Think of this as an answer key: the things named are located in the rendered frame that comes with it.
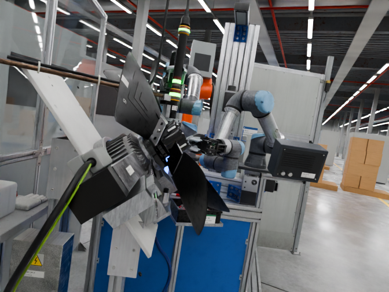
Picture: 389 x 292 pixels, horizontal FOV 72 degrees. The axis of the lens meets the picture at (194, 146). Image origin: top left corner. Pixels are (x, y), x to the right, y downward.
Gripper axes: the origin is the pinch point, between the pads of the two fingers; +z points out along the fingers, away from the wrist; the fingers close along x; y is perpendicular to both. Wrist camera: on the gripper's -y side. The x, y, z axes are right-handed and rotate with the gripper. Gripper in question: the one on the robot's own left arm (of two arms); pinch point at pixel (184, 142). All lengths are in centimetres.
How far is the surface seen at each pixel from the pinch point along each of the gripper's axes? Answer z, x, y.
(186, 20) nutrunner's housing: 11.6, -47.4, 0.7
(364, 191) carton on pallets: -793, 130, -147
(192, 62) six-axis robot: -234, -84, -317
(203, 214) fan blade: 22.7, 10.5, 43.1
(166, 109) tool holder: 15.1, -13.3, 4.0
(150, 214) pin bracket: 22.1, 23.0, 17.2
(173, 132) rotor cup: 18.9, -6.5, 16.8
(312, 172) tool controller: -70, 6, 26
